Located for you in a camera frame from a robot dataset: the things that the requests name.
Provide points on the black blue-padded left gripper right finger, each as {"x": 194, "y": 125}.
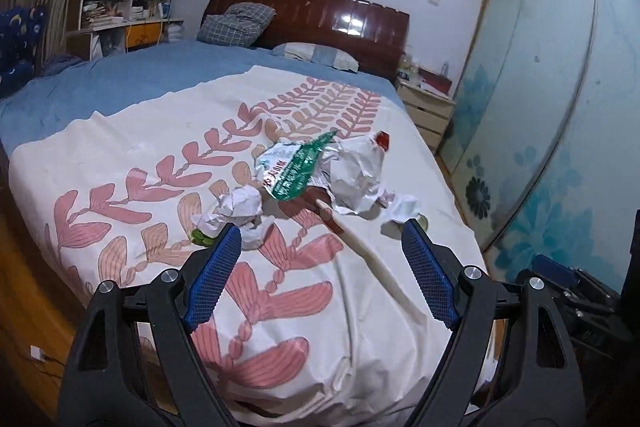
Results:
{"x": 509, "y": 360}

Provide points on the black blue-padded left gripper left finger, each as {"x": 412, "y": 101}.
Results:
{"x": 133, "y": 361}

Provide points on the green wrapper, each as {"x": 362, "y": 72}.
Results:
{"x": 201, "y": 239}

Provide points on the green white water bottle label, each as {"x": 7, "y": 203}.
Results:
{"x": 286, "y": 168}

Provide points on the white pink leaf-print bedspread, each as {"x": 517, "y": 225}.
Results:
{"x": 321, "y": 322}

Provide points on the small white paper scrap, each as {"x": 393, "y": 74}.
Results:
{"x": 403, "y": 208}

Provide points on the small crumpled white paper ball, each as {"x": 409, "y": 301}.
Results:
{"x": 241, "y": 208}

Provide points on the floral glass sliding wardrobe door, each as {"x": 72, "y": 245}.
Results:
{"x": 543, "y": 147}

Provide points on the large crumpled white paper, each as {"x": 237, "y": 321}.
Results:
{"x": 350, "y": 171}

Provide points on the light wooden nightstand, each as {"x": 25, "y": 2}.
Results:
{"x": 430, "y": 113}

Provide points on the blue bed sheet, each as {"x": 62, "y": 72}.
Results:
{"x": 125, "y": 81}

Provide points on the dark blue star-print curtain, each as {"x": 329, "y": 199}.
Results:
{"x": 21, "y": 30}

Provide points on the dark red wooden headboard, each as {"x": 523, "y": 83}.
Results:
{"x": 373, "y": 34}

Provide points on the grey plaid pillow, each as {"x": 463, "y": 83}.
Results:
{"x": 241, "y": 25}

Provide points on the white blue flat pillow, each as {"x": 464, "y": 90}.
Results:
{"x": 317, "y": 54}

